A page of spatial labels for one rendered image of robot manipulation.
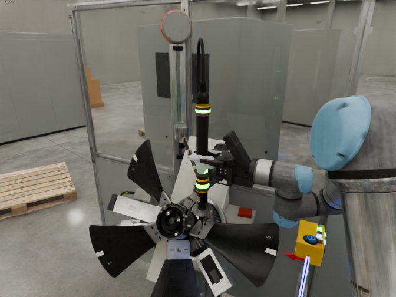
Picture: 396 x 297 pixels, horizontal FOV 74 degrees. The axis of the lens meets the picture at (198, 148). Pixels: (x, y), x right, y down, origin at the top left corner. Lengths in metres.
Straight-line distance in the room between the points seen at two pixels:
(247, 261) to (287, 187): 0.28
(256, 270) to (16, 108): 5.86
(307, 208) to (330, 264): 1.05
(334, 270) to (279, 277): 0.35
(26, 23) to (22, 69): 7.17
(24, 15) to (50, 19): 0.95
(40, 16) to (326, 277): 13.12
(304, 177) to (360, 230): 0.29
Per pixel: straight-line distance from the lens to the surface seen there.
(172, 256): 0.98
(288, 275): 1.96
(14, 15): 13.26
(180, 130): 1.39
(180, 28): 1.44
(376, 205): 0.47
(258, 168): 0.75
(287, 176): 0.74
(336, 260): 1.82
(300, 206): 0.81
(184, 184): 1.26
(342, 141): 0.43
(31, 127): 6.44
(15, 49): 6.26
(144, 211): 1.19
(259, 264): 0.88
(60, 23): 13.80
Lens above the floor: 1.78
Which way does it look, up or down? 21 degrees down
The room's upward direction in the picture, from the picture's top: straight up
